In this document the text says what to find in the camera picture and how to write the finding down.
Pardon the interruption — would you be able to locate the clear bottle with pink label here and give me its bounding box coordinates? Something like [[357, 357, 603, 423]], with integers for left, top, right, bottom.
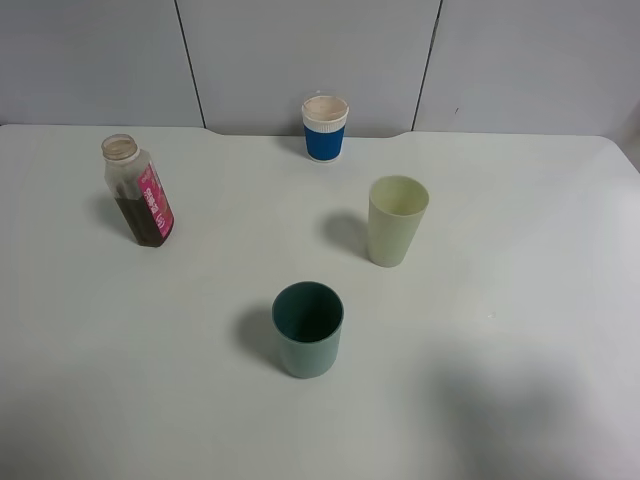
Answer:
[[101, 134, 175, 248]]

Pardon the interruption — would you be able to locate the dark green short cup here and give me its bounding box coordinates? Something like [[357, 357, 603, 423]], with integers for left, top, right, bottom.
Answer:
[[271, 281, 345, 379]]

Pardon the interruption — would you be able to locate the pale green tall cup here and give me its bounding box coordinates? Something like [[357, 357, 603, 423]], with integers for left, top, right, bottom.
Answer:
[[367, 175, 430, 268]]

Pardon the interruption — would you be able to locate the blue and white paper cup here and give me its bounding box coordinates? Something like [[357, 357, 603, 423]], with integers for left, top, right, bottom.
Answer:
[[301, 94, 350, 163]]

